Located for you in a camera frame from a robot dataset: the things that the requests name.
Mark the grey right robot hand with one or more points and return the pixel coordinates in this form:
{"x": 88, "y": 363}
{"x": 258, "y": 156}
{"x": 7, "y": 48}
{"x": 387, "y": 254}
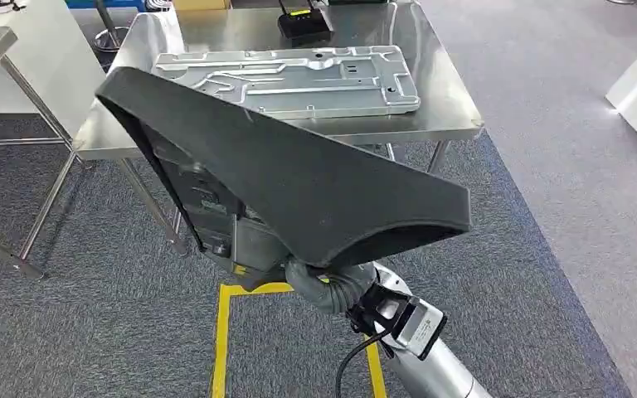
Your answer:
{"x": 324, "y": 291}

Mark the dark grey triangular trim panel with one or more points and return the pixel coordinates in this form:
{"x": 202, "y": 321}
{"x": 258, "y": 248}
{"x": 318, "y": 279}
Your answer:
{"x": 296, "y": 181}

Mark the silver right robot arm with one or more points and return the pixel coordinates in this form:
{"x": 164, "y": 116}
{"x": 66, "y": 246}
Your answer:
{"x": 439, "y": 373}

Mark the yellow floor tape outline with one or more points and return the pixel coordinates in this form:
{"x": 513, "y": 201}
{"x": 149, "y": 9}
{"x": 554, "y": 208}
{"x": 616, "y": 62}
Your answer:
{"x": 220, "y": 340}

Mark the stamped silver metal tray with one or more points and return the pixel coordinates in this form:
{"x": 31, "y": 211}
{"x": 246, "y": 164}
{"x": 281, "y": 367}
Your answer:
{"x": 318, "y": 82}

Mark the stainless steel work table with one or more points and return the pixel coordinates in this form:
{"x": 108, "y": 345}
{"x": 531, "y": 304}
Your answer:
{"x": 439, "y": 99}

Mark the black device with antennas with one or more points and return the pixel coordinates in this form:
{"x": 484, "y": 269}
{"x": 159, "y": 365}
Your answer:
{"x": 305, "y": 24}

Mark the yellow cardboard box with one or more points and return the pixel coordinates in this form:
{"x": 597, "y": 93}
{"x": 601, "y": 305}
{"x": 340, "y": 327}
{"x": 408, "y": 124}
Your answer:
{"x": 200, "y": 4}

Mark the black stool pole and base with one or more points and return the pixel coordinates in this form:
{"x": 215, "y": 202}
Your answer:
{"x": 111, "y": 35}

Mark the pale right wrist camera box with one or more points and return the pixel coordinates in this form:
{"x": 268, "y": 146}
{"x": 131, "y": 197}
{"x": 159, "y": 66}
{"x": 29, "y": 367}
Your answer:
{"x": 420, "y": 324}

